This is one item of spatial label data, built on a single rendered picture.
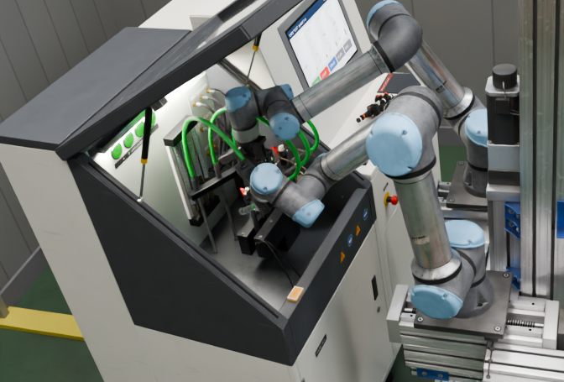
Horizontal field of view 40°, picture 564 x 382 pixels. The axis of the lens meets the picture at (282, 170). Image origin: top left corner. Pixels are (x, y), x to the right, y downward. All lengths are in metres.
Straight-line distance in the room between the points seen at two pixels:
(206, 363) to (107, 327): 0.39
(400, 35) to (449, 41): 2.10
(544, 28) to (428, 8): 2.39
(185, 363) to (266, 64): 1.01
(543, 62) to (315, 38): 1.22
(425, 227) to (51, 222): 1.22
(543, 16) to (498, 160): 0.46
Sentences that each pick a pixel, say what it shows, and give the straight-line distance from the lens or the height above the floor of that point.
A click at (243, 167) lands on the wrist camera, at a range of 2.08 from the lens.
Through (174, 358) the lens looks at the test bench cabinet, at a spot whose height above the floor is 0.67.
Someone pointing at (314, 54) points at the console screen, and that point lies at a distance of 2.80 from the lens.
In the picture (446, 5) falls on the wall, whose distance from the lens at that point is 4.08.
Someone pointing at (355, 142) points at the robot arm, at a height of 1.51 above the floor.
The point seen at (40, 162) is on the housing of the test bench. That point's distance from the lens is 2.29.
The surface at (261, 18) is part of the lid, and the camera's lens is 1.59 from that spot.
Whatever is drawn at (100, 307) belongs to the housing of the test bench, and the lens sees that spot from 2.63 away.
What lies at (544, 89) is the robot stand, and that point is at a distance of 1.81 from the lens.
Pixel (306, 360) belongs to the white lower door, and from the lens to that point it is 2.38.
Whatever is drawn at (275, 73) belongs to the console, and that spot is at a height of 1.33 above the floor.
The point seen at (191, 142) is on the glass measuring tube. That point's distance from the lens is 2.59.
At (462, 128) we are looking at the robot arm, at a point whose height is 1.23.
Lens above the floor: 2.50
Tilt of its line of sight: 34 degrees down
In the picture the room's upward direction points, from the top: 13 degrees counter-clockwise
